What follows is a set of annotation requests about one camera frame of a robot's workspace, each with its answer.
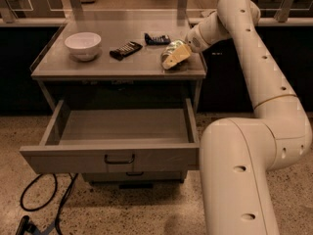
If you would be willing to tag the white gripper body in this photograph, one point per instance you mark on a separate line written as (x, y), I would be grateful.
(194, 41)

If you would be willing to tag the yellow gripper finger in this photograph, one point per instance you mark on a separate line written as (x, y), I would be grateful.
(177, 56)

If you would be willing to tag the green soda can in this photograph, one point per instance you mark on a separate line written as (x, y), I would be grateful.
(171, 49)

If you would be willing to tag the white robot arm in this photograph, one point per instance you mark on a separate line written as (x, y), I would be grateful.
(236, 153)

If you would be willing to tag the grey drawer cabinet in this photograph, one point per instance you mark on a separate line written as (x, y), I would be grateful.
(137, 82)

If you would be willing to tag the lower grey drawer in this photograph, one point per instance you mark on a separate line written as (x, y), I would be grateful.
(135, 176)

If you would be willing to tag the open grey top drawer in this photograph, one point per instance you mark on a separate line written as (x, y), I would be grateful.
(76, 141)

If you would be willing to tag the dark brown snack bar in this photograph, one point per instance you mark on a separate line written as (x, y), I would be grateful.
(125, 50)

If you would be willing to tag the white ceramic bowl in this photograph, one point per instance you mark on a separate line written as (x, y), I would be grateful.
(84, 46)

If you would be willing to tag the black plug on floor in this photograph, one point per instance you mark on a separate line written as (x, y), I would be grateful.
(25, 225)

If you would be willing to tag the black top drawer handle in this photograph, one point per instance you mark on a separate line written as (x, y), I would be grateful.
(114, 160)

